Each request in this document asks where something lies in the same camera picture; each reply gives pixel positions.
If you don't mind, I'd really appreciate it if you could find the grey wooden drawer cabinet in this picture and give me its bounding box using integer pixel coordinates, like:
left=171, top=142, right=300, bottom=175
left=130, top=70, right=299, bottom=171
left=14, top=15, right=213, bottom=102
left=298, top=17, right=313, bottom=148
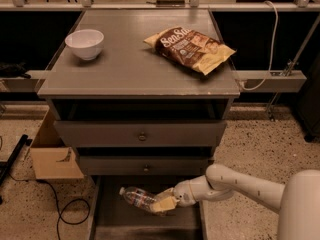
left=38, top=9, right=239, bottom=166

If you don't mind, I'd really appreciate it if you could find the black floor cable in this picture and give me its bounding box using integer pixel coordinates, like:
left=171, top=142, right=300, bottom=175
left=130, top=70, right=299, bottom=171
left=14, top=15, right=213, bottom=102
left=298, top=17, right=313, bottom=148
left=7, top=172, right=92, bottom=240

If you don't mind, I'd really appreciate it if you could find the clear plastic water bottle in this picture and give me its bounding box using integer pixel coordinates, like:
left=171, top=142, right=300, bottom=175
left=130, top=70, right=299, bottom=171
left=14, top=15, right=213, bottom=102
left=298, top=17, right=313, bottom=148
left=119, top=186, right=156, bottom=213

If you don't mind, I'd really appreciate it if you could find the black device on ledge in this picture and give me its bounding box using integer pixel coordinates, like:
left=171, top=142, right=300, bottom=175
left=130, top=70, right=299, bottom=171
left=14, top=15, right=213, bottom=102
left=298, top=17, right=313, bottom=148
left=155, top=0, right=186, bottom=7

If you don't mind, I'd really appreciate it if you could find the black cloth on rail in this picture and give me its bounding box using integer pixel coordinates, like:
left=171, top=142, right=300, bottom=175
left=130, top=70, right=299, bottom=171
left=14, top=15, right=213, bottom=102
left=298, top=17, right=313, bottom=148
left=0, top=62, right=31, bottom=79

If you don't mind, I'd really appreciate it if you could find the white ceramic bowl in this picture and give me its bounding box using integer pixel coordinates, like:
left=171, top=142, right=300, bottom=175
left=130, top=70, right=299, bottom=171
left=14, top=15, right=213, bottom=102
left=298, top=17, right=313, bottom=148
left=65, top=29, right=104, bottom=60

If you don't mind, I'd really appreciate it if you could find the grey middle drawer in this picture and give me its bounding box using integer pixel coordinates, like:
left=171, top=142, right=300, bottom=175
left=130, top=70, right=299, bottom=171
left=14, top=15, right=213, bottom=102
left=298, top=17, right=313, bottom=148
left=78, top=156, right=213, bottom=175

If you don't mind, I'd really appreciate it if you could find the brown yellow chip bag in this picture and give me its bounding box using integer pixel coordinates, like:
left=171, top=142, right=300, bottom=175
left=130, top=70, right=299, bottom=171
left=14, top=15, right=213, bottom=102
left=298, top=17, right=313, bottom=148
left=144, top=26, right=235, bottom=75

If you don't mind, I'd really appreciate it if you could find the black bar on floor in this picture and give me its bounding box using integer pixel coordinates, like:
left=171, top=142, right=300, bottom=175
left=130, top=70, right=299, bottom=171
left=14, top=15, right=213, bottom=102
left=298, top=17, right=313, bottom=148
left=0, top=134, right=31, bottom=186

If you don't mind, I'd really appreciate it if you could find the grey top drawer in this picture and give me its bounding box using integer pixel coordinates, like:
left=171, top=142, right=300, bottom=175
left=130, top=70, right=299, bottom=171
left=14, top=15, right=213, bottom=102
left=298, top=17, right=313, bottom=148
left=54, top=121, right=226, bottom=148

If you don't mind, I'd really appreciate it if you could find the white hanging cable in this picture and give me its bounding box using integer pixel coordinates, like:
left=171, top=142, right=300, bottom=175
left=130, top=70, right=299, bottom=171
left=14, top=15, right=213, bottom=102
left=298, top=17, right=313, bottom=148
left=238, top=0, right=280, bottom=92

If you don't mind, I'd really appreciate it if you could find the cardboard box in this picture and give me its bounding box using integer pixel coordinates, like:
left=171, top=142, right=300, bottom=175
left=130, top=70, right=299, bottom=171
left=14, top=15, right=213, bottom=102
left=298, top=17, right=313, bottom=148
left=30, top=111, right=84, bottom=180

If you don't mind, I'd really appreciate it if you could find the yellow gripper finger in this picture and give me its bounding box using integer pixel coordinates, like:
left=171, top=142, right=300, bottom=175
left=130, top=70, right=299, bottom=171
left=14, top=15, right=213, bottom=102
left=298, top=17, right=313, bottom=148
left=150, top=196, right=178, bottom=213
left=156, top=187, right=174, bottom=199

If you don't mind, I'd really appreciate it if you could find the grey open bottom drawer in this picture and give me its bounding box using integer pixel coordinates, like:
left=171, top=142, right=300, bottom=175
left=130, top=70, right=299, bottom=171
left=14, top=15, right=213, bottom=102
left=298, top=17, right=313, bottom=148
left=87, top=175, right=207, bottom=240

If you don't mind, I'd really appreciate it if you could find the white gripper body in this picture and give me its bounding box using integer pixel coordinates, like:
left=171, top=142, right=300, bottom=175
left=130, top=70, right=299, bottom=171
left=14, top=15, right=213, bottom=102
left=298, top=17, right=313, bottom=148
left=173, top=180, right=196, bottom=207

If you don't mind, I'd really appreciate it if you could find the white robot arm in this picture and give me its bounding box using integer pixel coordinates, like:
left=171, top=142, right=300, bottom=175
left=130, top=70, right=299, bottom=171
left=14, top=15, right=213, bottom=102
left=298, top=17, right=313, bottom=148
left=151, top=164, right=320, bottom=240

